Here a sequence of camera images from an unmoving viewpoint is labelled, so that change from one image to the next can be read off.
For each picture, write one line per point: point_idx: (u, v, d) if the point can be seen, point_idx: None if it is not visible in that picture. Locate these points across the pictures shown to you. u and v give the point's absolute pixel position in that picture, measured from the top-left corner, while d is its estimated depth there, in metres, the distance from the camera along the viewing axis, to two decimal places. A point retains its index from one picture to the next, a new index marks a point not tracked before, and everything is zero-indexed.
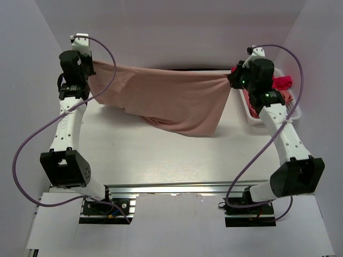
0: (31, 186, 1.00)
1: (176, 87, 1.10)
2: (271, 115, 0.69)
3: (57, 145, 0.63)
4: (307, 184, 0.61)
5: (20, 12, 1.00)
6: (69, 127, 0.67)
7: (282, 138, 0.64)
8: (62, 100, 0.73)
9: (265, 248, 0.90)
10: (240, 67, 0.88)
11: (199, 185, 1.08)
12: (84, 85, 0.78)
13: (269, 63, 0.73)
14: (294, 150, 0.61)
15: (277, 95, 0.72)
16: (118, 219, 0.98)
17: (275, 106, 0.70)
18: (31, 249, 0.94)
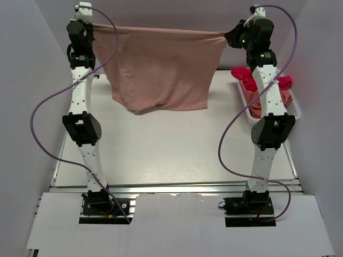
0: (32, 186, 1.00)
1: (176, 46, 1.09)
2: (262, 75, 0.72)
3: (74, 110, 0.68)
4: (278, 135, 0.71)
5: (21, 13, 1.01)
6: (83, 93, 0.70)
7: (266, 96, 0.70)
8: (74, 69, 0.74)
9: (265, 248, 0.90)
10: (241, 27, 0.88)
11: (200, 184, 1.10)
12: (91, 55, 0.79)
13: (269, 24, 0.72)
14: (273, 107, 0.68)
15: (271, 55, 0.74)
16: (118, 219, 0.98)
17: (268, 67, 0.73)
18: (31, 249, 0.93)
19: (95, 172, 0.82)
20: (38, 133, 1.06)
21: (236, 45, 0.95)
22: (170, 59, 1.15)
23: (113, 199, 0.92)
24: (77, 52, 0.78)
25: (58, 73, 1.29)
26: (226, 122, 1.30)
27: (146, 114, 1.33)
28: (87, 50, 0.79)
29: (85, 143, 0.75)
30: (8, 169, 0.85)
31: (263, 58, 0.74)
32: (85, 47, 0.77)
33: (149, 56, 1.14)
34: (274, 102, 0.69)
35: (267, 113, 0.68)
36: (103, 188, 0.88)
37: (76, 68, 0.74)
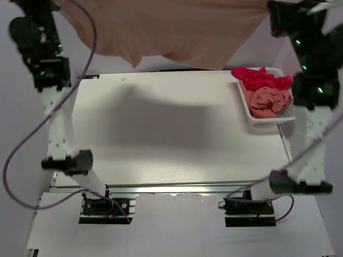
0: (32, 186, 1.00)
1: (195, 11, 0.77)
2: (307, 125, 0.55)
3: (54, 153, 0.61)
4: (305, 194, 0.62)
5: None
6: (61, 130, 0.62)
7: (302, 156, 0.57)
8: (41, 92, 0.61)
9: (265, 248, 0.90)
10: (304, 14, 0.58)
11: (199, 185, 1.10)
12: (61, 65, 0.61)
13: None
14: (310, 172, 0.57)
15: (333, 91, 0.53)
16: (118, 219, 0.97)
17: (320, 112, 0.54)
18: (31, 249, 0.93)
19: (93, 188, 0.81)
20: (38, 134, 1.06)
21: (284, 35, 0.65)
22: (185, 28, 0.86)
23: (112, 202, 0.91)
24: (40, 60, 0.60)
25: None
26: (226, 122, 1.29)
27: (147, 113, 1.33)
28: (53, 58, 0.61)
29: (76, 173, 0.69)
30: (8, 169, 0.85)
31: (321, 94, 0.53)
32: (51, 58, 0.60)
33: (147, 28, 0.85)
34: (311, 166, 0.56)
35: (297, 180, 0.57)
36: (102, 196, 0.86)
37: (44, 90, 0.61)
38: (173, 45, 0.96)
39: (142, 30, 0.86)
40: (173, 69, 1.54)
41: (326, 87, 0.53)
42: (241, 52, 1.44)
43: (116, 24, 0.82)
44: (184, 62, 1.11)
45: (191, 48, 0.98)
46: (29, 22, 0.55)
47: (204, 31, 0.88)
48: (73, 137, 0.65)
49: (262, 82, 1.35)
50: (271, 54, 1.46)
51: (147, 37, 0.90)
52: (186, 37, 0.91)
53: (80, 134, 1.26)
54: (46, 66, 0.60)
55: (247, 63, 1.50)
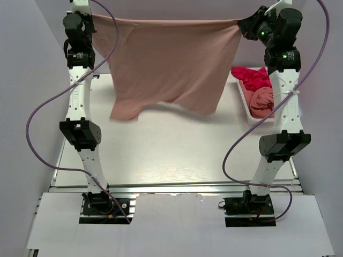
0: (32, 186, 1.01)
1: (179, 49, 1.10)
2: (281, 83, 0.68)
3: (72, 115, 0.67)
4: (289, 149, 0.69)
5: (21, 13, 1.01)
6: (81, 97, 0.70)
7: (282, 110, 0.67)
8: (71, 68, 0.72)
9: (265, 248, 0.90)
10: (261, 15, 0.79)
11: (199, 185, 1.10)
12: (91, 52, 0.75)
13: (298, 17, 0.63)
14: (289, 122, 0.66)
15: (295, 57, 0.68)
16: (118, 219, 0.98)
17: (288, 72, 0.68)
18: (31, 249, 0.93)
19: (95, 176, 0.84)
20: (38, 133, 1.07)
21: (252, 36, 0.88)
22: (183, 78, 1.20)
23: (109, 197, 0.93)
24: (75, 46, 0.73)
25: (58, 74, 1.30)
26: (226, 122, 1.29)
27: (145, 114, 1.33)
28: (86, 46, 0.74)
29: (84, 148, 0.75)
30: (8, 169, 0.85)
31: (286, 59, 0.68)
32: (83, 43, 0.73)
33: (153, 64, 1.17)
34: (290, 117, 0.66)
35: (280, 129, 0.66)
36: (103, 191, 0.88)
37: (74, 67, 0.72)
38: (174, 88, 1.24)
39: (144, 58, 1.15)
40: None
41: (286, 54, 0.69)
42: (241, 51, 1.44)
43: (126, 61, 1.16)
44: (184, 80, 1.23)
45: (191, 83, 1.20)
46: (77, 15, 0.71)
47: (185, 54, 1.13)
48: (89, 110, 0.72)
49: (261, 82, 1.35)
50: None
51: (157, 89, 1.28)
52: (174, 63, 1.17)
53: None
54: (78, 51, 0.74)
55: (247, 63, 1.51)
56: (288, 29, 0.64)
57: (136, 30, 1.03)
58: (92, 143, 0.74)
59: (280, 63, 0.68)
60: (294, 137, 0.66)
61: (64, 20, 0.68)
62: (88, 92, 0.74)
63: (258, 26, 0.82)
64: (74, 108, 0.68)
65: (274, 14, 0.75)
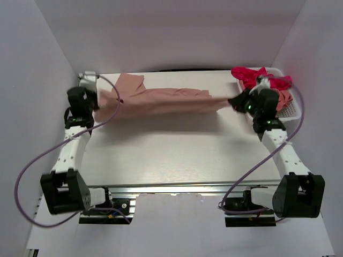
0: (32, 186, 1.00)
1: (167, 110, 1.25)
2: (273, 138, 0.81)
3: (59, 166, 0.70)
4: (308, 204, 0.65)
5: (22, 14, 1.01)
6: (72, 150, 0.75)
7: (282, 155, 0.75)
8: (68, 129, 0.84)
9: (265, 248, 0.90)
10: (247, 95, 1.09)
11: (200, 185, 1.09)
12: (89, 117, 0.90)
13: (273, 94, 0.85)
14: (293, 166, 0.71)
15: (277, 122, 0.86)
16: (118, 219, 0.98)
17: (276, 130, 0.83)
18: (31, 249, 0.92)
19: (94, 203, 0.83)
20: (38, 133, 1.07)
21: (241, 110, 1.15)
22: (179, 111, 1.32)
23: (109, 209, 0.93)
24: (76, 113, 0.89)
25: (58, 74, 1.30)
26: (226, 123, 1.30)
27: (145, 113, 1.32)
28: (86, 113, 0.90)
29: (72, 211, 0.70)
30: (8, 169, 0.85)
31: (270, 123, 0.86)
32: (83, 111, 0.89)
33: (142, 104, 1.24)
34: (292, 161, 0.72)
35: (286, 172, 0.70)
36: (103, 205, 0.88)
37: (71, 128, 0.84)
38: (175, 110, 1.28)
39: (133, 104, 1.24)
40: (173, 69, 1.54)
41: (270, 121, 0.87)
42: (241, 51, 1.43)
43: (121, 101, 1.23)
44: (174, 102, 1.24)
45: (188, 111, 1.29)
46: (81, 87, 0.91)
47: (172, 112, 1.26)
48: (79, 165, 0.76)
49: None
50: (271, 54, 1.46)
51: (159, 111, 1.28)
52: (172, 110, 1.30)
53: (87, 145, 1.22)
54: (79, 117, 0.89)
55: (247, 63, 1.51)
56: (269, 103, 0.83)
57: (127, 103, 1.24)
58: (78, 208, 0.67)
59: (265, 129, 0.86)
60: (309, 187, 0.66)
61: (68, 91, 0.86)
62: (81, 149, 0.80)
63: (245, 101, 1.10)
64: (63, 160, 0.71)
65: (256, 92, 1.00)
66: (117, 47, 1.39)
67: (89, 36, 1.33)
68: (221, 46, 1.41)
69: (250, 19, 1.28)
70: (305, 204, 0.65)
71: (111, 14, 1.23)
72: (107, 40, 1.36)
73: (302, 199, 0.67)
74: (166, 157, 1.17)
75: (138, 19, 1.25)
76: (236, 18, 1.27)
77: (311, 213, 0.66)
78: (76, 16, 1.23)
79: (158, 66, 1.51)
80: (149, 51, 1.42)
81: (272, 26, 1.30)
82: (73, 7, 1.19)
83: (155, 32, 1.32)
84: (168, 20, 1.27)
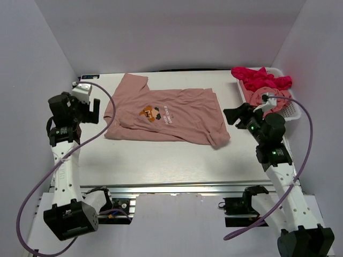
0: (32, 186, 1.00)
1: (174, 130, 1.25)
2: (279, 176, 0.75)
3: (58, 200, 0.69)
4: (316, 252, 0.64)
5: (22, 14, 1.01)
6: (67, 177, 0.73)
7: (290, 203, 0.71)
8: (55, 146, 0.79)
9: (265, 248, 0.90)
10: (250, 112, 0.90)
11: (200, 185, 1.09)
12: (74, 126, 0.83)
13: (280, 123, 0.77)
14: (302, 217, 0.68)
15: (283, 152, 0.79)
16: (118, 219, 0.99)
17: (283, 166, 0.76)
18: (31, 249, 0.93)
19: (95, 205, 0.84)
20: (38, 133, 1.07)
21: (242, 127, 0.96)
22: (185, 116, 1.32)
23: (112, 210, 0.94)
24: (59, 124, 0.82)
25: (58, 74, 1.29)
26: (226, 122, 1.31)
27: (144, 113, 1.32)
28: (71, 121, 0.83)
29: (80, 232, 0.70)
30: (8, 169, 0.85)
31: (275, 155, 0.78)
32: (67, 120, 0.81)
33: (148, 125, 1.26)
34: (301, 211, 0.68)
35: (296, 224, 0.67)
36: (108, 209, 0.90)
37: (58, 143, 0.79)
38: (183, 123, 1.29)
39: (139, 125, 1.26)
40: (173, 69, 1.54)
41: (276, 151, 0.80)
42: (241, 51, 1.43)
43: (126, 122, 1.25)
44: (181, 134, 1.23)
45: (196, 121, 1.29)
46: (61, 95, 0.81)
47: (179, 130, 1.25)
48: (77, 188, 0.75)
49: (261, 82, 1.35)
50: (271, 54, 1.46)
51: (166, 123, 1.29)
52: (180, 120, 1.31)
53: (87, 146, 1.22)
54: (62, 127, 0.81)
55: (247, 63, 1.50)
56: (274, 132, 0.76)
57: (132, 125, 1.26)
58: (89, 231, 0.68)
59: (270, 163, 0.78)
60: (316, 236, 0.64)
61: (51, 100, 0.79)
62: (75, 171, 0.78)
63: (244, 120, 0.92)
64: (62, 189, 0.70)
65: (261, 112, 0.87)
66: (117, 47, 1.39)
67: (89, 36, 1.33)
68: (221, 46, 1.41)
69: (251, 19, 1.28)
70: (312, 251, 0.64)
71: (112, 14, 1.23)
72: (107, 40, 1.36)
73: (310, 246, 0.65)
74: (166, 157, 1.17)
75: (138, 19, 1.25)
76: (236, 17, 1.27)
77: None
78: (76, 15, 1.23)
79: (158, 66, 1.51)
80: (149, 51, 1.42)
81: (272, 26, 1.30)
82: (73, 7, 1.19)
83: (155, 32, 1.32)
84: (168, 20, 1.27)
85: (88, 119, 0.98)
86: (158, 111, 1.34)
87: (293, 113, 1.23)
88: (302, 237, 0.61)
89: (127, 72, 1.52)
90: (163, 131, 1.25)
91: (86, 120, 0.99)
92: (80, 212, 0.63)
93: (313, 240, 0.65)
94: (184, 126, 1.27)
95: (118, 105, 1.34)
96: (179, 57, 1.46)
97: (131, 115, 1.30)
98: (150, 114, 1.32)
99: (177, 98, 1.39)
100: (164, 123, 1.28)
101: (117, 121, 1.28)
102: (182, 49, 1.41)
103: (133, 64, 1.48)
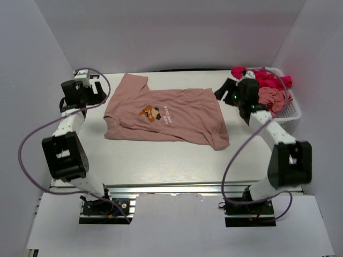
0: (32, 186, 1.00)
1: (173, 130, 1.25)
2: (258, 118, 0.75)
3: (58, 133, 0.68)
4: (300, 169, 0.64)
5: (21, 14, 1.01)
6: (69, 121, 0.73)
7: (269, 130, 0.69)
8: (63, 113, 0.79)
9: (264, 248, 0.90)
10: (232, 84, 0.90)
11: (200, 185, 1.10)
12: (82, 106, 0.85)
13: (254, 82, 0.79)
14: (282, 137, 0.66)
15: (261, 106, 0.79)
16: (118, 219, 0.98)
17: (260, 113, 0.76)
18: (31, 249, 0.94)
19: (93, 191, 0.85)
20: (38, 133, 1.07)
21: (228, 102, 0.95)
22: (184, 116, 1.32)
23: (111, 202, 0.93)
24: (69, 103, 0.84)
25: (58, 74, 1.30)
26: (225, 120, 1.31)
27: (144, 113, 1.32)
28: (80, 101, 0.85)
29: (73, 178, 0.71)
30: (9, 169, 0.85)
31: (254, 108, 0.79)
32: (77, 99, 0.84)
33: (147, 125, 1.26)
34: (279, 134, 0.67)
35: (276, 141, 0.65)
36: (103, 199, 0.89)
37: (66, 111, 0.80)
38: (183, 123, 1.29)
39: (138, 125, 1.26)
40: (173, 69, 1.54)
41: (255, 106, 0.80)
42: (241, 51, 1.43)
43: (125, 121, 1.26)
44: (181, 134, 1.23)
45: (196, 120, 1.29)
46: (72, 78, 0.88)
47: (178, 130, 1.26)
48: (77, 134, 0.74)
49: (261, 82, 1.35)
50: (271, 54, 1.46)
51: (165, 123, 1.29)
52: (179, 119, 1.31)
53: (86, 146, 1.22)
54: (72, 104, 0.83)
55: (248, 63, 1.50)
56: (251, 89, 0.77)
57: (131, 124, 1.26)
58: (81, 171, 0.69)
59: (251, 114, 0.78)
60: (298, 153, 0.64)
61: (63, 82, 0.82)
62: (76, 125, 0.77)
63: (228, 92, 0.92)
64: (61, 128, 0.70)
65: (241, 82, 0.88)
66: (117, 47, 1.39)
67: (89, 36, 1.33)
68: (221, 46, 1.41)
69: (251, 19, 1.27)
70: (297, 171, 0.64)
71: (112, 15, 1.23)
72: (107, 41, 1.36)
73: (293, 167, 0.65)
74: (165, 157, 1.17)
75: (138, 19, 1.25)
76: (236, 17, 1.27)
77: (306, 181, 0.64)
78: (76, 15, 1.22)
79: (158, 66, 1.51)
80: (149, 51, 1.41)
81: (272, 26, 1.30)
82: (73, 7, 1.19)
83: (155, 32, 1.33)
84: (168, 21, 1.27)
85: (95, 101, 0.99)
86: (158, 110, 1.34)
87: (293, 113, 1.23)
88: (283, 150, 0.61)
89: (127, 72, 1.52)
90: (163, 131, 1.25)
91: (94, 103, 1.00)
92: (73, 140, 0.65)
93: (297, 161, 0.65)
94: (183, 126, 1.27)
95: (118, 105, 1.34)
96: (179, 57, 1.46)
97: (131, 115, 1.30)
98: (150, 114, 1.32)
99: (177, 98, 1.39)
100: (164, 123, 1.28)
101: (116, 120, 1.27)
102: (182, 49, 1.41)
103: (133, 64, 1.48)
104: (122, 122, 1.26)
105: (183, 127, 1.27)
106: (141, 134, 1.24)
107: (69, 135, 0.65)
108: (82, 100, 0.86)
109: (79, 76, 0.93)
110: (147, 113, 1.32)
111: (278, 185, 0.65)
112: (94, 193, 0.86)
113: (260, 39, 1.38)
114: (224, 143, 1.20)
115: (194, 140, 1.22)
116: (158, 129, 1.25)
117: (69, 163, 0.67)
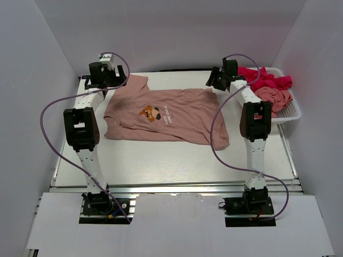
0: (32, 186, 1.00)
1: (172, 130, 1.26)
2: (236, 85, 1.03)
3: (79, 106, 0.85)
4: (263, 123, 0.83)
5: (21, 14, 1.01)
6: (89, 98, 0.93)
7: (243, 93, 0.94)
8: (87, 89, 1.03)
9: (264, 248, 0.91)
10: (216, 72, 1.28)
11: (199, 184, 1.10)
12: (103, 85, 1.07)
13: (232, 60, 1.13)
14: (250, 99, 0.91)
15: (240, 76, 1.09)
16: (118, 219, 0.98)
17: (238, 82, 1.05)
18: (31, 249, 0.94)
19: (95, 175, 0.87)
20: (39, 131, 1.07)
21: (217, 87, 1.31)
22: (184, 115, 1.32)
23: (106, 195, 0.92)
24: (94, 81, 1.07)
25: (58, 74, 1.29)
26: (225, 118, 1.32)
27: (145, 113, 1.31)
28: (101, 82, 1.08)
29: (82, 148, 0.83)
30: (8, 169, 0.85)
31: (233, 77, 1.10)
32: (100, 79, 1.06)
33: (147, 125, 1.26)
34: (250, 96, 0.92)
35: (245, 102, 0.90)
36: (103, 191, 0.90)
37: (88, 88, 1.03)
38: (183, 122, 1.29)
39: (137, 125, 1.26)
40: (173, 69, 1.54)
41: (235, 76, 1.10)
42: (241, 51, 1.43)
43: (125, 122, 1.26)
44: (181, 134, 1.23)
45: (196, 120, 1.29)
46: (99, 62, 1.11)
47: (177, 129, 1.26)
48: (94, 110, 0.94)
49: (261, 82, 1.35)
50: (271, 54, 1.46)
51: (165, 122, 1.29)
52: (179, 119, 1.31)
53: None
54: (96, 83, 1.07)
55: (247, 63, 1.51)
56: (230, 63, 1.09)
57: (131, 124, 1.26)
58: (91, 144, 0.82)
59: (231, 82, 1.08)
60: (262, 111, 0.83)
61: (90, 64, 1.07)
62: (94, 103, 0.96)
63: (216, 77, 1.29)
64: (82, 103, 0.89)
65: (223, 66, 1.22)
66: (117, 47, 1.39)
67: (89, 36, 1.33)
68: (221, 46, 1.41)
69: (251, 19, 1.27)
70: (259, 123, 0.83)
71: (112, 15, 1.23)
72: (107, 41, 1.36)
73: (258, 121, 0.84)
74: (166, 157, 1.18)
75: (138, 19, 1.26)
76: (236, 17, 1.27)
77: (267, 130, 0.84)
78: (76, 15, 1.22)
79: (158, 66, 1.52)
80: (149, 51, 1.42)
81: (272, 26, 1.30)
82: (73, 7, 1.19)
83: (155, 32, 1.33)
84: (168, 21, 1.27)
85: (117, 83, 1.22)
86: (158, 110, 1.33)
87: (293, 112, 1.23)
88: (250, 108, 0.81)
89: (127, 72, 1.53)
90: (163, 131, 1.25)
91: (115, 84, 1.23)
92: (89, 115, 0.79)
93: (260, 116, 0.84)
94: (183, 126, 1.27)
95: (119, 105, 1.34)
96: (178, 57, 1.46)
97: (131, 115, 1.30)
98: (150, 114, 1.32)
99: (177, 98, 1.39)
100: (164, 123, 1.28)
101: (117, 121, 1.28)
102: (181, 49, 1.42)
103: (133, 64, 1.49)
104: (122, 122, 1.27)
105: (183, 126, 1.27)
106: (141, 133, 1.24)
107: (87, 111, 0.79)
108: (104, 81, 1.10)
109: (105, 60, 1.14)
110: (147, 113, 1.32)
111: (246, 136, 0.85)
112: (94, 178, 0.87)
113: (260, 39, 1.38)
114: (222, 144, 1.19)
115: (193, 140, 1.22)
116: (158, 128, 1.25)
117: (82, 134, 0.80)
